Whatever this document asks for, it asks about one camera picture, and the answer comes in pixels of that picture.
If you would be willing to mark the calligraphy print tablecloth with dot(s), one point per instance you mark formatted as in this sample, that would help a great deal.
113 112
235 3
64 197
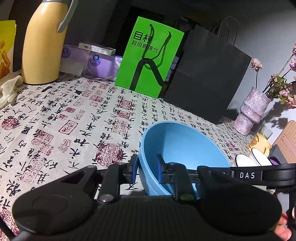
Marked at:
55 129

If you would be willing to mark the green paper bag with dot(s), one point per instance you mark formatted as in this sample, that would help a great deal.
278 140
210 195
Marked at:
148 56

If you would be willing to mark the purple tissue pack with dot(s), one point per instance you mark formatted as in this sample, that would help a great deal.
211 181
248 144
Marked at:
79 61

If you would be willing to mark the purple textured vase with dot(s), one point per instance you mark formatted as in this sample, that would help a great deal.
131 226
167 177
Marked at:
251 111

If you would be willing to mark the yellow snack box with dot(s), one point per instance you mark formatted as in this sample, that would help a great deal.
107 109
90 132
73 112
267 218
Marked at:
7 40

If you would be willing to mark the yellow mug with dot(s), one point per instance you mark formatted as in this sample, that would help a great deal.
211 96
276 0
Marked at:
261 143

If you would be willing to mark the person's hand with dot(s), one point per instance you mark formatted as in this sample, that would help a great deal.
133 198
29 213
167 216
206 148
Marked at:
281 229

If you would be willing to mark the blue bowl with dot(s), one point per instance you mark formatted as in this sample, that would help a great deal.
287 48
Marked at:
177 143

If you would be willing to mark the white bowl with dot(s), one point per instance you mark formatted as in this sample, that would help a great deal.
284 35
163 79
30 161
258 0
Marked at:
260 157
244 161

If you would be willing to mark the black paper bag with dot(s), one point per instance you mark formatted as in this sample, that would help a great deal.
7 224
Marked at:
207 75

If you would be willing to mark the dried pink flowers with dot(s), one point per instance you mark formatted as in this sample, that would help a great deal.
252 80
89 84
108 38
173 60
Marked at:
278 86

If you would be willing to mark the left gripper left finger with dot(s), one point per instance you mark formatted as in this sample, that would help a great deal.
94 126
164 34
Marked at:
113 177

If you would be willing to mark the grey purple cloth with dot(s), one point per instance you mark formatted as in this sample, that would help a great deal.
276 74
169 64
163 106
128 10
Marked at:
277 157

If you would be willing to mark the pink mini suitcase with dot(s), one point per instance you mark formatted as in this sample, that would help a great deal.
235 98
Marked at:
286 141

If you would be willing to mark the small white box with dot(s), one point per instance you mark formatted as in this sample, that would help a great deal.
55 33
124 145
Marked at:
97 48

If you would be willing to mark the white rubber glove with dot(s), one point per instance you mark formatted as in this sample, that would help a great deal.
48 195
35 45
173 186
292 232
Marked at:
8 84

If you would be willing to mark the yellow thermos jug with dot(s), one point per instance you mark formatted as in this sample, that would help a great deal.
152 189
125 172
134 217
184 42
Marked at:
44 40

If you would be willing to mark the clear drinking glass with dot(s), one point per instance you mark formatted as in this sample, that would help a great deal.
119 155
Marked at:
265 131

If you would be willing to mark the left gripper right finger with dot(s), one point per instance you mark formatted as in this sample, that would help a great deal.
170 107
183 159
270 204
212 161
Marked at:
176 174

